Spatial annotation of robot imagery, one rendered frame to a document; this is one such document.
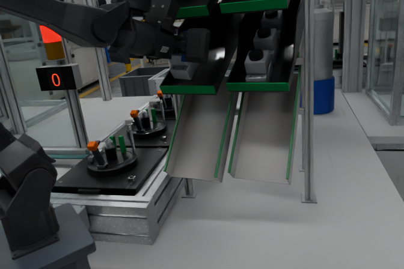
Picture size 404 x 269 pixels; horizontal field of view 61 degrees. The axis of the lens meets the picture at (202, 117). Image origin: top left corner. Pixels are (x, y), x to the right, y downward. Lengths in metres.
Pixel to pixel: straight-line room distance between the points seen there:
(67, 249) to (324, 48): 1.26
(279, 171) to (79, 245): 0.44
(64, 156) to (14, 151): 0.69
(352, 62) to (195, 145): 1.23
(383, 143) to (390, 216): 0.52
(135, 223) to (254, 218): 0.29
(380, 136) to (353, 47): 0.64
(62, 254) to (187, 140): 0.42
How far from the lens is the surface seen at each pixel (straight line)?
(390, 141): 1.40
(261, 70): 0.71
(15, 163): 0.52
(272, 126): 0.82
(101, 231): 0.89
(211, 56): 0.85
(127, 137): 1.19
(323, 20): 1.52
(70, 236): 0.58
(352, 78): 1.92
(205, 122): 0.85
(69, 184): 0.95
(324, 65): 1.55
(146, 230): 0.82
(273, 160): 0.79
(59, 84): 1.11
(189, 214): 0.92
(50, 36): 1.09
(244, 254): 0.79
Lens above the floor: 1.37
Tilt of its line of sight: 18 degrees down
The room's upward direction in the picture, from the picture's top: 6 degrees counter-clockwise
